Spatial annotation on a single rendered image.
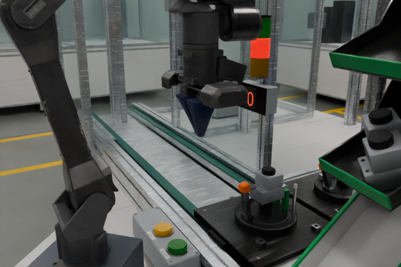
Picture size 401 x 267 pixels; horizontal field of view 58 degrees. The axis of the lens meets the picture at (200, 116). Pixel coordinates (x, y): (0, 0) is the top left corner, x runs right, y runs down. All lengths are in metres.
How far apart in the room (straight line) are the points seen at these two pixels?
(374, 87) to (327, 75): 5.41
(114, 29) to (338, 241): 1.30
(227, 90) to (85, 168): 0.22
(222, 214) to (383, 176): 0.45
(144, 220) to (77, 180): 0.38
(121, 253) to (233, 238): 0.27
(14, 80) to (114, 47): 4.08
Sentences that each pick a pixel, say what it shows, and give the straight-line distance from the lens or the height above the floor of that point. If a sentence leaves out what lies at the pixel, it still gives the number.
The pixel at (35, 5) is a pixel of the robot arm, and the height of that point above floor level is 1.43.
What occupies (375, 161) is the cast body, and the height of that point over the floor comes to 1.24.
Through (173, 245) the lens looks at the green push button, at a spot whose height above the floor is 0.97.
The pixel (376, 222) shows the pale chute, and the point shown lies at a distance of 0.67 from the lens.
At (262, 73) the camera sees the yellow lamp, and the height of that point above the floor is 1.27.
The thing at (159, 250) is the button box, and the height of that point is 0.96.
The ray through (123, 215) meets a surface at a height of 0.86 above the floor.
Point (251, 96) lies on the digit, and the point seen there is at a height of 1.21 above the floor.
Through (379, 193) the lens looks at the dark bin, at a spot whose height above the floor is 1.21.
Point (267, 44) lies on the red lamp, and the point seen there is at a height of 1.35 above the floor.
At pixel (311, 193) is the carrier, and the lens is 1.00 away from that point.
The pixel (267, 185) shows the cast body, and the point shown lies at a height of 1.07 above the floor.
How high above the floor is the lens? 1.42
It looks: 16 degrees down
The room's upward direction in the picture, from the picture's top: straight up
